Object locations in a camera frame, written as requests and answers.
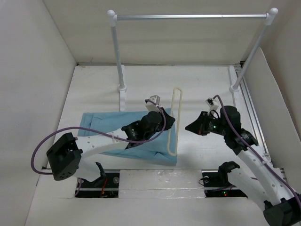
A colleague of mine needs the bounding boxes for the cream plastic clothes hanger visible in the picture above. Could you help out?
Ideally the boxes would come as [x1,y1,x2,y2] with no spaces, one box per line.
[167,87,183,157]

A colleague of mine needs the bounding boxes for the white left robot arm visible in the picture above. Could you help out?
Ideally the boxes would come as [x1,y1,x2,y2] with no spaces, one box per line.
[47,108,175,187]

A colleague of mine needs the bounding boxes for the aluminium side rail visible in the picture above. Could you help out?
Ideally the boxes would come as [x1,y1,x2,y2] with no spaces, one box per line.
[236,78,271,162]

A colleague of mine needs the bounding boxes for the white metal clothes rack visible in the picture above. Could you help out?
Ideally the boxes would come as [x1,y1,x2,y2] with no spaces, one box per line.
[107,8,278,111]

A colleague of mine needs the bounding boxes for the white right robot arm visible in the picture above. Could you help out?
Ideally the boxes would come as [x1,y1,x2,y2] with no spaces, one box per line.
[185,106,301,226]

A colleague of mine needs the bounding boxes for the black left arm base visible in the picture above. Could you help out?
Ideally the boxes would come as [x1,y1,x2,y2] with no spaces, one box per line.
[75,171,120,198]

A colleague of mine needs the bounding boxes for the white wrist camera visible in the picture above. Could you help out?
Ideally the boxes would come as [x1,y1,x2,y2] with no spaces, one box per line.
[145,95,160,112]
[206,98,219,111]

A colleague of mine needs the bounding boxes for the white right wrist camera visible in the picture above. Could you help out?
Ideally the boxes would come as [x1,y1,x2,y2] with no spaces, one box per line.
[206,98,219,111]

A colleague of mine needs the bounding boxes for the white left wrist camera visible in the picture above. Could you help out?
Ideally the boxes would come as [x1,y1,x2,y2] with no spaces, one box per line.
[145,95,160,112]

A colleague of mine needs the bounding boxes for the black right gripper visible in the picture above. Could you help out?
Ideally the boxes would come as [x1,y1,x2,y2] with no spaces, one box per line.
[184,111,229,136]

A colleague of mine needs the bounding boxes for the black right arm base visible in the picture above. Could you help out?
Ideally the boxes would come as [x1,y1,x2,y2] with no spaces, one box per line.
[198,170,247,198]

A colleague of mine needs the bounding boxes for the light blue trousers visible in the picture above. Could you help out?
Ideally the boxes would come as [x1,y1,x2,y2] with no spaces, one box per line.
[80,111,177,165]

